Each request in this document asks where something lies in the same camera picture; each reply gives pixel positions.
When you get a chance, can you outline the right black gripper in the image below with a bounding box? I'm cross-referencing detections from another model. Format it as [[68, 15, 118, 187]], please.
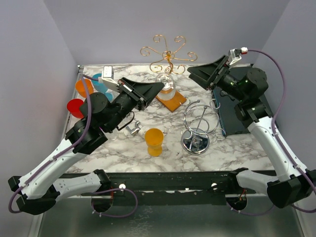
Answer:
[[188, 54, 246, 102]]

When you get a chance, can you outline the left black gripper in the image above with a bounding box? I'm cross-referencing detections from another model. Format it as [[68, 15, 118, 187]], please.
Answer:
[[105, 78, 164, 133]]

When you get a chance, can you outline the clear glass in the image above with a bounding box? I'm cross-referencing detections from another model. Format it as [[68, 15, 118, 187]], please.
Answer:
[[156, 73, 176, 101]]

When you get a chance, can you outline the yellow wine glass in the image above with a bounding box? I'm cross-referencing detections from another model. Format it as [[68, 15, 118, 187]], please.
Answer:
[[145, 128, 164, 157]]

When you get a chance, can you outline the orange wine glass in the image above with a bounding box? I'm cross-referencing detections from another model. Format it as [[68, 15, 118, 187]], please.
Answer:
[[75, 79, 94, 98]]

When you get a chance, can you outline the red wine glass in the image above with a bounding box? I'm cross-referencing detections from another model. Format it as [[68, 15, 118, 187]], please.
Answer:
[[66, 98, 84, 119]]

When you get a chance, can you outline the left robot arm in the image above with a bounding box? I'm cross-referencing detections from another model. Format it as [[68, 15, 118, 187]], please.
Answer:
[[8, 78, 164, 215]]

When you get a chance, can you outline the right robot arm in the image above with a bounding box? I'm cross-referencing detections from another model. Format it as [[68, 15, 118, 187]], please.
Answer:
[[187, 55, 316, 208]]

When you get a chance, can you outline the blue wine glass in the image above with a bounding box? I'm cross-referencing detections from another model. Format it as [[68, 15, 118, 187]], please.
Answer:
[[91, 73, 114, 102]]

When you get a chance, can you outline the white cylinder fitting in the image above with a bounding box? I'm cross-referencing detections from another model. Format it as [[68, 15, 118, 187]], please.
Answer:
[[138, 129, 147, 138]]

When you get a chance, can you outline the gold wire wine glass rack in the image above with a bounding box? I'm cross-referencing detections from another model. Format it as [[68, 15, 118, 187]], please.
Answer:
[[140, 35, 198, 113]]

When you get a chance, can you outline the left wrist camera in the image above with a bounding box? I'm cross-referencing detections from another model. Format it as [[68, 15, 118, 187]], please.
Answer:
[[98, 66, 119, 92]]

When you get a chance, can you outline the chrome wire glass rack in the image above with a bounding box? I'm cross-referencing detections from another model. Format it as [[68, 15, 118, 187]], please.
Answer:
[[180, 99, 227, 156]]

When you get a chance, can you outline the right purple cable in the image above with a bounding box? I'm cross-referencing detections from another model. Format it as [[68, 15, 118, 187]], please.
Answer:
[[232, 48, 316, 217]]

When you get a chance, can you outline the purple cable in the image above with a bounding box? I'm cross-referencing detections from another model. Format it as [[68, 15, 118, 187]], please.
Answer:
[[8, 76, 139, 218], [232, 48, 316, 217]]

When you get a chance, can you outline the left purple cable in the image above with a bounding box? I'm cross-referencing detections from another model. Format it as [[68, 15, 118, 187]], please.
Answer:
[[8, 76, 139, 218]]

